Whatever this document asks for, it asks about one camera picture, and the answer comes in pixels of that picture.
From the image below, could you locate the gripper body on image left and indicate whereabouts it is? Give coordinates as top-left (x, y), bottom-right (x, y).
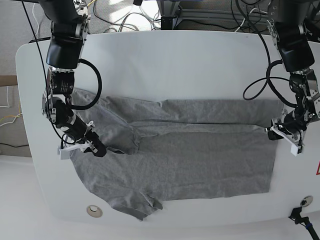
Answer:
top-left (56, 113), bottom-right (94, 143)

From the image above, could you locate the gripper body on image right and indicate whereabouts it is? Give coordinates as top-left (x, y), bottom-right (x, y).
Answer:
top-left (274, 109), bottom-right (313, 137)

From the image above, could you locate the grey T-shirt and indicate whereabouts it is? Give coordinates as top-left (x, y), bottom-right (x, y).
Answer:
top-left (70, 96), bottom-right (283, 220)

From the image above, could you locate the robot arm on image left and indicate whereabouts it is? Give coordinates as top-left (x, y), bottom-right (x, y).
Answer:
top-left (39, 0), bottom-right (107, 157)

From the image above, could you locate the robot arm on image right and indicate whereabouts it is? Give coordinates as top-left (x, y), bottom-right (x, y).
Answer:
top-left (267, 0), bottom-right (320, 139)

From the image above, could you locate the wooden board edge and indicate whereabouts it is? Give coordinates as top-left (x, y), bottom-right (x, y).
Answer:
top-left (0, 75), bottom-right (18, 87)

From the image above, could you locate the flat black device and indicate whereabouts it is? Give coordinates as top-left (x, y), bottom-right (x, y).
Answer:
top-left (28, 36), bottom-right (51, 44)

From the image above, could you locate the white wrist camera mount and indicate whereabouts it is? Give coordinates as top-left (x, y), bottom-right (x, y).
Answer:
top-left (264, 118), bottom-right (305, 157)
top-left (57, 120), bottom-right (97, 160)

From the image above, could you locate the left table cable grommet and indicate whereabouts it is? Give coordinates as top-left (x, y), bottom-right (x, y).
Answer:
top-left (86, 205), bottom-right (103, 218)

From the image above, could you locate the table cable grommet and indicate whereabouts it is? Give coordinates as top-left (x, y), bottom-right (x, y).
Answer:
top-left (86, 205), bottom-right (103, 218)
top-left (300, 195), bottom-right (313, 208)

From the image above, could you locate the right table cable grommet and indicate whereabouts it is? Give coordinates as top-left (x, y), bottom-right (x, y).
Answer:
top-left (300, 195), bottom-right (313, 208)

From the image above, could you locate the black clamp with cable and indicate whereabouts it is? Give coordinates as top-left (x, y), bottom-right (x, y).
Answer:
top-left (288, 207), bottom-right (320, 240)

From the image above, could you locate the white cable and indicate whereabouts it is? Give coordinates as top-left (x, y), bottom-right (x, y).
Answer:
top-left (233, 7), bottom-right (271, 33)

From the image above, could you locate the aluminium frame rail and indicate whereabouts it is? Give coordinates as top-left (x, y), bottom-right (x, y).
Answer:
top-left (156, 0), bottom-right (271, 21)

